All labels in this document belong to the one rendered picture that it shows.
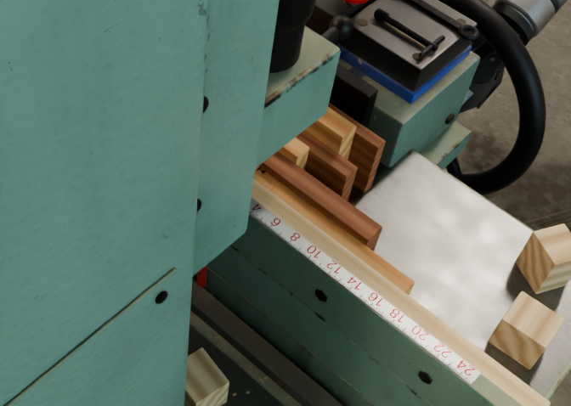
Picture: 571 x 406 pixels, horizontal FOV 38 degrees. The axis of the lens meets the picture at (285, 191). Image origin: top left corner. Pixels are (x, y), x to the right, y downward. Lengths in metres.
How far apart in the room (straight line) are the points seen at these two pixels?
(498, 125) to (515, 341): 1.57
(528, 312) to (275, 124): 0.25
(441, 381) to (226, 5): 0.34
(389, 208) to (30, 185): 0.50
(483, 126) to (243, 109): 1.75
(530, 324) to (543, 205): 1.41
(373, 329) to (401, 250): 0.11
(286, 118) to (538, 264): 0.25
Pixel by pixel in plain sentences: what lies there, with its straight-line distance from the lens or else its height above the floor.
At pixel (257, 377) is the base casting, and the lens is 0.75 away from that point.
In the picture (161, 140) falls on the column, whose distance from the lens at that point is 0.34.
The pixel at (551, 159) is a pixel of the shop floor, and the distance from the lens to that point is 2.19.
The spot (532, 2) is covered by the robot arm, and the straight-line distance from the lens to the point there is 1.19.
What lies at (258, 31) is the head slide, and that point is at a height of 1.19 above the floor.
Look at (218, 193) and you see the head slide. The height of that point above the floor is 1.08.
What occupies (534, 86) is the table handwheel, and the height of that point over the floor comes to 0.90.
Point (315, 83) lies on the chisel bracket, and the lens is 0.62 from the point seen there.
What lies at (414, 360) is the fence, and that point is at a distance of 0.63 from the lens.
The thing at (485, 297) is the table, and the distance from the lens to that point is 0.72.
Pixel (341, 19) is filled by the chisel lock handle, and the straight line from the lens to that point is 0.69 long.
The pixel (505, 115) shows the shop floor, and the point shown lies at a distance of 2.25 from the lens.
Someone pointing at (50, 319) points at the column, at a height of 1.16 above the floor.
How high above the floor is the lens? 1.47
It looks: 50 degrees down
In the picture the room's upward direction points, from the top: 11 degrees clockwise
